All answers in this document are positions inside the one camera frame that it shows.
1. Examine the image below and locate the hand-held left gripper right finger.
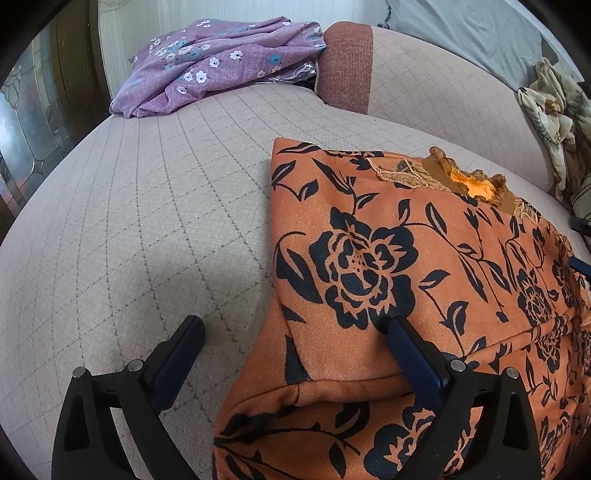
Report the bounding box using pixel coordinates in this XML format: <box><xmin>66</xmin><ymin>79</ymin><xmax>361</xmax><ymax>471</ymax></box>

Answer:
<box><xmin>387</xmin><ymin>318</ymin><xmax>542</xmax><ymax>480</ymax></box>

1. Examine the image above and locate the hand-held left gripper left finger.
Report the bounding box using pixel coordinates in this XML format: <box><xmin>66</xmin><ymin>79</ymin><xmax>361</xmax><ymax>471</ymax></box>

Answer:
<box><xmin>52</xmin><ymin>315</ymin><xmax>206</xmax><ymax>480</ymax></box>

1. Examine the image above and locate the orange black floral garment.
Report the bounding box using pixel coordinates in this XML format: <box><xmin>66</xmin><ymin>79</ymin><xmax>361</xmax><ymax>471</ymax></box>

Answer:
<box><xmin>212</xmin><ymin>137</ymin><xmax>591</xmax><ymax>480</ymax></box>

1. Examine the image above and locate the pink checked sofa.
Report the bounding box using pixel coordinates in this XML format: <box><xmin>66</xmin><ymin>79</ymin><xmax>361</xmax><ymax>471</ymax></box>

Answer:
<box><xmin>0</xmin><ymin>21</ymin><xmax>591</xmax><ymax>480</ymax></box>

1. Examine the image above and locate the beige floral blanket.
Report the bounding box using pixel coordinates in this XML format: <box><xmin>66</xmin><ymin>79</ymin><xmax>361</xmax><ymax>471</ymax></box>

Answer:
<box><xmin>516</xmin><ymin>58</ymin><xmax>591</xmax><ymax>204</ymax></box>

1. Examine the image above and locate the grey pillow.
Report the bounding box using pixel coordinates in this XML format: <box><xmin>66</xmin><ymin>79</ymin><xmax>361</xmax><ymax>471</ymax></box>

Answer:
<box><xmin>379</xmin><ymin>0</ymin><xmax>578</xmax><ymax>90</ymax></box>

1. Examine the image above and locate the wooden stained glass door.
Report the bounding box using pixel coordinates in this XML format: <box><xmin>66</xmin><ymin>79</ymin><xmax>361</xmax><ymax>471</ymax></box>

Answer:
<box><xmin>0</xmin><ymin>0</ymin><xmax>112</xmax><ymax>232</ymax></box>

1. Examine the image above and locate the black plastic bag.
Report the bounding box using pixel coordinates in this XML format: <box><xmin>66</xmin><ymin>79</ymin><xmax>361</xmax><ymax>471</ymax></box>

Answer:
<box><xmin>259</xmin><ymin>60</ymin><xmax>324</xmax><ymax>90</ymax></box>

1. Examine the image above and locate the purple floral cloth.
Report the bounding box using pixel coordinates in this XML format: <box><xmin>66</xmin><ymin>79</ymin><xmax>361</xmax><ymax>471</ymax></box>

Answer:
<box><xmin>110</xmin><ymin>16</ymin><xmax>328</xmax><ymax>120</ymax></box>

